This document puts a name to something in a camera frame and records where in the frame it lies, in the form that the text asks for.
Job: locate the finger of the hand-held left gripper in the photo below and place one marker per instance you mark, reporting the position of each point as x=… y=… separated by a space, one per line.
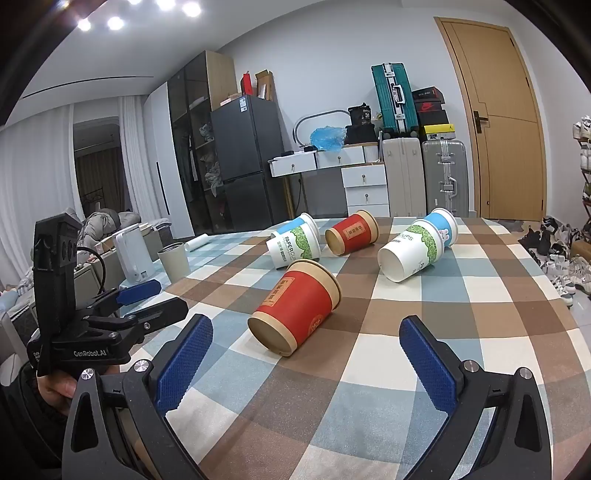
x=138 y=290
x=161 y=314

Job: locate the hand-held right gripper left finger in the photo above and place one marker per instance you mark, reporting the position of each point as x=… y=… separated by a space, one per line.
x=184 y=364

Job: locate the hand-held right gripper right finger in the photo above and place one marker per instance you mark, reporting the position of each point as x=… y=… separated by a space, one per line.
x=427 y=369

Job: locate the red paper cup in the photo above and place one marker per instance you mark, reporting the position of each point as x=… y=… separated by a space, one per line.
x=295 y=304
x=355 y=233

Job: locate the person's left forearm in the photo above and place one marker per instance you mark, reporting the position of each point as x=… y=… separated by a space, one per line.
x=41 y=429

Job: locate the white green-patterned paper cup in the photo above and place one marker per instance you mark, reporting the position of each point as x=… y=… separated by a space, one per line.
x=291 y=249
x=406 y=254

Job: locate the blue paper cup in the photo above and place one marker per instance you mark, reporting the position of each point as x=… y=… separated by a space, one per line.
x=445 y=227
x=292 y=226

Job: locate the person's left hand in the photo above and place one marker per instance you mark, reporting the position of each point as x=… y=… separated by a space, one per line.
x=57 y=385

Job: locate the grey sofa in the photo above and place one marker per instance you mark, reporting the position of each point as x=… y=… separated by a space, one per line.
x=87 y=279

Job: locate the white kettle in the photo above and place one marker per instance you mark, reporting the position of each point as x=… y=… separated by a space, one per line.
x=134 y=254

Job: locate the beige tumbler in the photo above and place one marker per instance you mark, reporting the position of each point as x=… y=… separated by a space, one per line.
x=174 y=263

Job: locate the checked tablecloth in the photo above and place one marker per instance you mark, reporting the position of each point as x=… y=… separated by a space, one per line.
x=369 y=350

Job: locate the grey jacket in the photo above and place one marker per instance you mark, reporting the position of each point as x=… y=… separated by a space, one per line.
x=104 y=226

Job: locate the white paper roll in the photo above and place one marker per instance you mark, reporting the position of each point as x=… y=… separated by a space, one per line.
x=197 y=242

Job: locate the brown curtain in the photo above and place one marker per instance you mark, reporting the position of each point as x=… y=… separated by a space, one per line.
x=99 y=180

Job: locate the white sheer curtain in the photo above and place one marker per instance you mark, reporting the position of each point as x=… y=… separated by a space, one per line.
x=32 y=175
x=138 y=157

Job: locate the white wardrobe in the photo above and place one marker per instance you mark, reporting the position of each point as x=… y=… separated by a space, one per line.
x=164 y=152

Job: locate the dark glass cabinet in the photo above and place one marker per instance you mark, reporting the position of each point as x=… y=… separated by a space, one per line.
x=198 y=138

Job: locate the dark grey fridge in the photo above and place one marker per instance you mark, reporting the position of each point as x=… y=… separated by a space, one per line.
x=249 y=161

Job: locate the pile of shoes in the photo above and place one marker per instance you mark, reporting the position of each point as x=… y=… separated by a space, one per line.
x=561 y=258

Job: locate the silver suitcase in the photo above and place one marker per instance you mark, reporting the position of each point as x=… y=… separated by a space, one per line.
x=445 y=177

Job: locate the white suitcase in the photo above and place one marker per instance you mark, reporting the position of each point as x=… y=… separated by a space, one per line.
x=401 y=177

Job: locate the white desk with drawers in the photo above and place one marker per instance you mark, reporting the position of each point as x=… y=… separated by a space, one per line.
x=360 y=184

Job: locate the black and yellow shoe box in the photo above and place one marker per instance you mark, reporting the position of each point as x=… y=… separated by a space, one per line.
x=438 y=130

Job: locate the cardboard box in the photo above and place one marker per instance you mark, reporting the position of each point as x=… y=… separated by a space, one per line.
x=267 y=85

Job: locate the blue plastic bag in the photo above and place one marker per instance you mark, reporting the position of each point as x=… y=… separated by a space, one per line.
x=328 y=137

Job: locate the wooden door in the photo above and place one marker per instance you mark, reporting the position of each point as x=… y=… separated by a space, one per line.
x=503 y=138

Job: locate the black bag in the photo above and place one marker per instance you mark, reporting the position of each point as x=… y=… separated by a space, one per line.
x=361 y=124

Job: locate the shoe rack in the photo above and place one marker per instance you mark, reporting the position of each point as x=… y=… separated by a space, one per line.
x=584 y=161

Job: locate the red shoe box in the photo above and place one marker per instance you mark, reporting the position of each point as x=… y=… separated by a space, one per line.
x=430 y=107

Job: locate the teal suitcase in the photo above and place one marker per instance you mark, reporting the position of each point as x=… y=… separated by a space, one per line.
x=392 y=99

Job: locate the metal hoop frame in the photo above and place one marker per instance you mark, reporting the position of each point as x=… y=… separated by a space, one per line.
x=318 y=112

